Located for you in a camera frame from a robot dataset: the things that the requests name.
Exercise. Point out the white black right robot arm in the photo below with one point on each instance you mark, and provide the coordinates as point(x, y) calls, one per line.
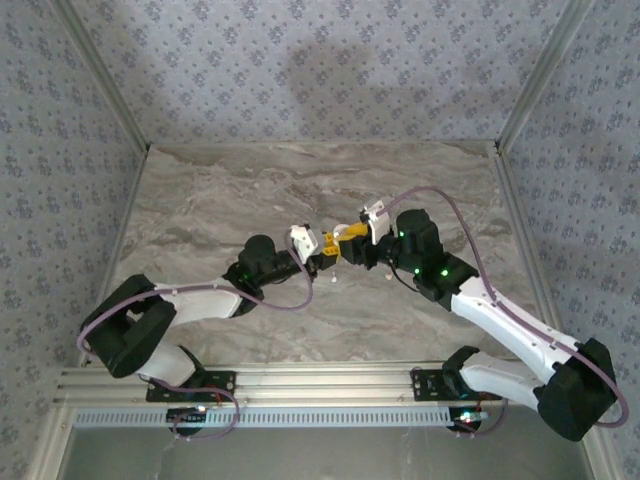
point(500, 320)

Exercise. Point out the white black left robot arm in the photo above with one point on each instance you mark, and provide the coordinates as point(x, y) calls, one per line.
point(200, 300)

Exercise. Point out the black controller board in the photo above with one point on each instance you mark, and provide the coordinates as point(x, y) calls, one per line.
point(187, 423)
point(467, 425)

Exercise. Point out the grey metal panel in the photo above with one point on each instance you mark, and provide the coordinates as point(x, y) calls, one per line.
point(325, 455)

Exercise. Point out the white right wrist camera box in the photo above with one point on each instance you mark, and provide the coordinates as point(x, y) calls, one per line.
point(377, 222)

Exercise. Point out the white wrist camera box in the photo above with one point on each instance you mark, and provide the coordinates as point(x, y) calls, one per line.
point(305, 240)
point(377, 222)

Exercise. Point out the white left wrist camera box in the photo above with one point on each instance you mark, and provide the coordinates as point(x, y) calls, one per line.
point(305, 240)

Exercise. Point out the aluminium table side rail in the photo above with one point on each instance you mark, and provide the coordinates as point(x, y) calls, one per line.
point(123, 225)
point(520, 225)

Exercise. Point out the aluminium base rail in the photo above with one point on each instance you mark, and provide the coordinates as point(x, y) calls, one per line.
point(325, 382)

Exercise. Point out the aluminium frame post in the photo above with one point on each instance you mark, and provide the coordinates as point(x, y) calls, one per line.
point(542, 75)
point(50, 450)
point(102, 75)
point(597, 455)

